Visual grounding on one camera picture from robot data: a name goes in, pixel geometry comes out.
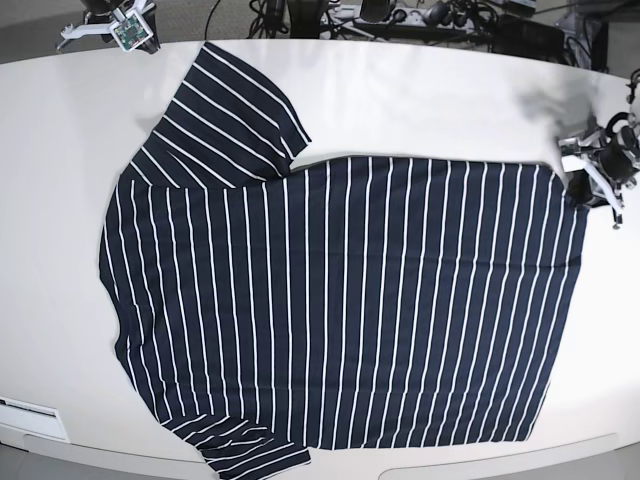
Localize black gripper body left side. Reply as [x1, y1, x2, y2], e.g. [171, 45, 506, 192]
[599, 129, 639, 185]

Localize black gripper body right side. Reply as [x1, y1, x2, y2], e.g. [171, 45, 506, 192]
[81, 0, 124, 18]

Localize navy white striped T-shirt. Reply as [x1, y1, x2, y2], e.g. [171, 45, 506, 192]
[99, 43, 588, 479]

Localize black equipment box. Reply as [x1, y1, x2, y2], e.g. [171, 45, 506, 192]
[491, 14, 565, 60]

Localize white power strip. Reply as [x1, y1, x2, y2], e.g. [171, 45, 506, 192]
[321, 4, 474, 34]

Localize white label sticker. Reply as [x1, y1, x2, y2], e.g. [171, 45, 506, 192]
[1, 397, 69, 443]

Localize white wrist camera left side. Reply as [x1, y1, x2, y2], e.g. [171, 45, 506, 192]
[558, 137, 591, 173]

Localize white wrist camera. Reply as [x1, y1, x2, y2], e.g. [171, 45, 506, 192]
[558, 137, 591, 173]
[109, 9, 154, 52]

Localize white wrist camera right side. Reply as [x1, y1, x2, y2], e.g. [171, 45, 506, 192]
[109, 9, 154, 52]

